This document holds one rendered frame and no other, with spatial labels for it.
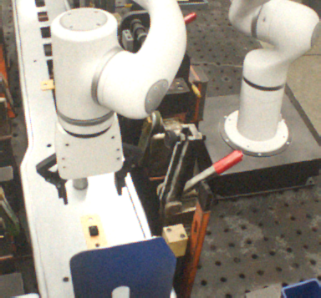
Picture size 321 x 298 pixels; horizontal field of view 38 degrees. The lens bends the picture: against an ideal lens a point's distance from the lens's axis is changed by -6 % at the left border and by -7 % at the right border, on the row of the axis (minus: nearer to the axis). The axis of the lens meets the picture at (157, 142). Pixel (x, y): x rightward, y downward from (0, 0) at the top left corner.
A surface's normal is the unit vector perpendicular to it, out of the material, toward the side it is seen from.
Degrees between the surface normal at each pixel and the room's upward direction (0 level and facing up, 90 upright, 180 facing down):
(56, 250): 0
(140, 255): 90
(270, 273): 0
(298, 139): 4
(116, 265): 90
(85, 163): 94
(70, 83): 90
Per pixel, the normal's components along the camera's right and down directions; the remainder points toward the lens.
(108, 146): 0.40, 0.64
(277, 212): 0.06, -0.73
